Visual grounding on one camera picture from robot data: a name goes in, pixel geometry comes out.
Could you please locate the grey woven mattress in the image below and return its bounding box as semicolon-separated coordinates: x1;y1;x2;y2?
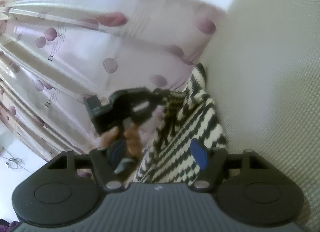
201;0;319;231

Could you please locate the black white striped knit garment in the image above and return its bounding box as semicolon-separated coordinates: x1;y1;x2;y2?
133;63;227;185

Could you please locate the person's left hand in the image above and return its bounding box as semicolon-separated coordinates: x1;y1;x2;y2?
100;124;143;159

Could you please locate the pink patterned curtain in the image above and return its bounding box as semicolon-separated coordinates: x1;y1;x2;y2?
1;0;225;160

